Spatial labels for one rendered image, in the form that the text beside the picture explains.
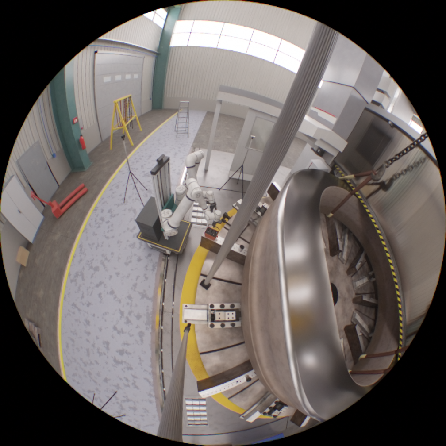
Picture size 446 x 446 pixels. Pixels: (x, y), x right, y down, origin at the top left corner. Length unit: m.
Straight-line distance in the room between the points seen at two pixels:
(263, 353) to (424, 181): 4.13
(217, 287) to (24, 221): 5.83
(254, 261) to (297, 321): 0.97
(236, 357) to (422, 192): 4.61
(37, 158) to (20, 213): 1.92
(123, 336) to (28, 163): 5.73
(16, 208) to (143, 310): 4.78
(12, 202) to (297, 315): 6.19
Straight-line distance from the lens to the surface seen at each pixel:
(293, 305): 1.12
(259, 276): 1.70
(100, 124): 8.81
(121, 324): 2.99
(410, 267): 3.83
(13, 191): 5.58
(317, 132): 3.20
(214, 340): 2.42
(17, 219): 5.67
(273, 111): 3.98
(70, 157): 7.28
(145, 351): 2.92
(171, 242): 2.61
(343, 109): 3.56
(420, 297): 3.95
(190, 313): 2.19
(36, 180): 6.44
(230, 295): 2.43
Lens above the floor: 2.64
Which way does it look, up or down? 53 degrees down
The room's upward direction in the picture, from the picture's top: 20 degrees clockwise
